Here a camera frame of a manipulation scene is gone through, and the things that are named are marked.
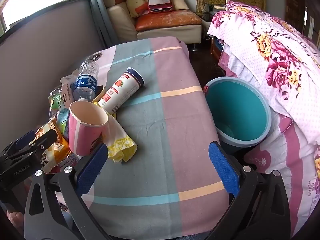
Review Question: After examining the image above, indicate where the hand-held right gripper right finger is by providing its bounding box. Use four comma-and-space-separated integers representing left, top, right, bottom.
200, 141, 292, 240

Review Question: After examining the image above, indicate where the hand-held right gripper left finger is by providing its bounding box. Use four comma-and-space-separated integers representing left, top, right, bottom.
24, 142, 110, 240

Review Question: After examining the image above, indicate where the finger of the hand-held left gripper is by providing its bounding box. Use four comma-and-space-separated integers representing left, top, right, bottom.
5, 130, 35, 155
27, 129, 58, 157

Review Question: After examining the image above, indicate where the orange snack packet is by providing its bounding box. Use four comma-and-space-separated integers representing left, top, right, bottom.
35, 120, 72, 174

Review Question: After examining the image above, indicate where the striped paper cup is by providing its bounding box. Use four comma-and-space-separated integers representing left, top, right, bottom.
69, 101, 109, 156

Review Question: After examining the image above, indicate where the yellow printed paper napkin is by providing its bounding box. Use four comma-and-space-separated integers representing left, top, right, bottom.
101, 112, 138, 163

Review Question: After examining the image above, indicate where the teal plastic trash bin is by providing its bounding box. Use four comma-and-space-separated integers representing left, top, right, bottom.
204, 77, 272, 153

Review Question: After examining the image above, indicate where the clear plastic water bottle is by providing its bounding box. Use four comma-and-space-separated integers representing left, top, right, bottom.
72, 60, 100, 102

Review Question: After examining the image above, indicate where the white strawberry yogurt cup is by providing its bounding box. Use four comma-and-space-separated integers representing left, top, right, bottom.
98, 67, 145, 114

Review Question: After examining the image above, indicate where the pink white packet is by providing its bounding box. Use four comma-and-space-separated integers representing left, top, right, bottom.
57, 155, 83, 170

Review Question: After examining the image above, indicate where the white tissue packet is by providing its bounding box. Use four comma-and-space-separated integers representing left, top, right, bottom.
60, 69, 80, 109

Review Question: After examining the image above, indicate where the pink embroidered bed sheet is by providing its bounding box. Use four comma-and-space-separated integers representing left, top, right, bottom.
219, 42, 320, 235

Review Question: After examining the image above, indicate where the plaid tablecloth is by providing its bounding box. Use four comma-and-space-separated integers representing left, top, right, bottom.
75, 36, 230, 238

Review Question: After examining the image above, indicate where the grey panel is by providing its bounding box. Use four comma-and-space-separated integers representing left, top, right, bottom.
0, 0, 108, 150

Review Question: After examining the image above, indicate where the grey-blue curtain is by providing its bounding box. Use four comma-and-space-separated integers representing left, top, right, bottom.
57, 0, 119, 48

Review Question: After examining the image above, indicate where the cream leather sofa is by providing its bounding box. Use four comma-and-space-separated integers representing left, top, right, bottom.
102, 0, 202, 44

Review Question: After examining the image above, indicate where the orange seat cushion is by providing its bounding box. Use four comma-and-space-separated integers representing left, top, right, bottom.
136, 11, 202, 30

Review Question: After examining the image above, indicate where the yellow printed pillow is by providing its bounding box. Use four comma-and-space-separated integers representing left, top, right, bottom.
126, 0, 150, 18

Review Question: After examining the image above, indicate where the beige pillow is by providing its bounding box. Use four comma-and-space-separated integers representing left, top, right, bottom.
170, 0, 189, 10

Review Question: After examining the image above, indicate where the wooden bed frame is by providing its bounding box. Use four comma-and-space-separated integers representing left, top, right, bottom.
210, 36, 224, 60

